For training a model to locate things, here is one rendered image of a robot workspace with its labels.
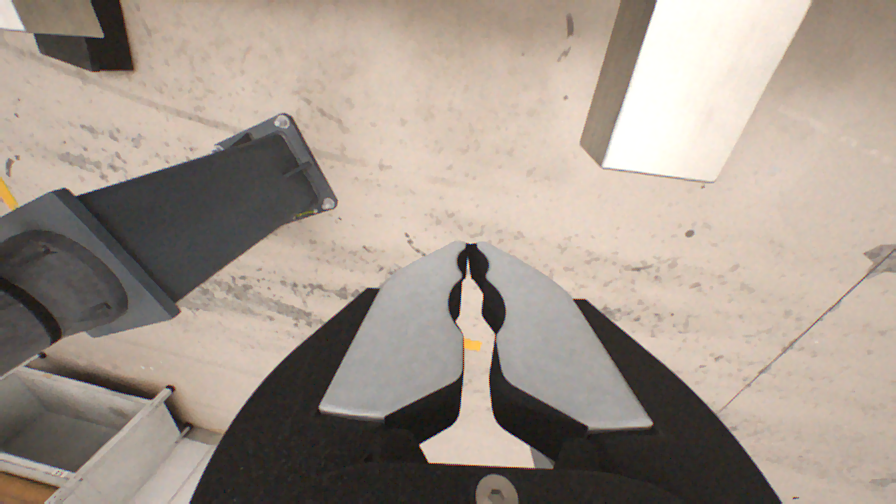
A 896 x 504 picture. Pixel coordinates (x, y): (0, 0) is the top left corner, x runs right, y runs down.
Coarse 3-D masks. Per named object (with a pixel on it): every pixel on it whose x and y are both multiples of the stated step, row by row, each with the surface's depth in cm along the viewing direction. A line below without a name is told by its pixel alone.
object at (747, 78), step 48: (624, 0) 9; (672, 0) 7; (720, 0) 6; (768, 0) 6; (624, 48) 8; (672, 48) 7; (720, 48) 7; (768, 48) 7; (624, 96) 8; (672, 96) 7; (720, 96) 7; (624, 144) 8; (672, 144) 8; (720, 144) 8
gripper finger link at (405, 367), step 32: (448, 256) 11; (384, 288) 9; (416, 288) 9; (448, 288) 9; (384, 320) 8; (416, 320) 8; (448, 320) 8; (352, 352) 7; (384, 352) 7; (416, 352) 7; (448, 352) 7; (352, 384) 6; (384, 384) 6; (416, 384) 6; (448, 384) 6; (352, 416) 6; (384, 416) 6; (416, 416) 6; (448, 416) 7
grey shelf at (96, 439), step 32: (0, 384) 179; (32, 384) 188; (64, 384) 181; (0, 416) 182; (32, 416) 197; (64, 416) 204; (96, 416) 197; (128, 416) 190; (160, 416) 185; (0, 448) 185; (32, 448) 187; (64, 448) 190; (96, 448) 193; (128, 448) 169; (160, 448) 190; (64, 480) 147; (96, 480) 155; (128, 480) 173
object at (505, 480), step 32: (384, 448) 5; (416, 448) 5; (576, 448) 5; (320, 480) 4; (352, 480) 5; (384, 480) 5; (416, 480) 5; (448, 480) 5; (480, 480) 5; (512, 480) 5; (544, 480) 5; (576, 480) 5; (608, 480) 5; (640, 480) 5
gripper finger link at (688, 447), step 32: (608, 320) 8; (608, 352) 7; (640, 352) 7; (640, 384) 7; (672, 384) 7; (672, 416) 6; (704, 416) 6; (608, 448) 5; (640, 448) 5; (672, 448) 5; (704, 448) 6; (736, 448) 5; (672, 480) 5; (704, 480) 5; (736, 480) 5
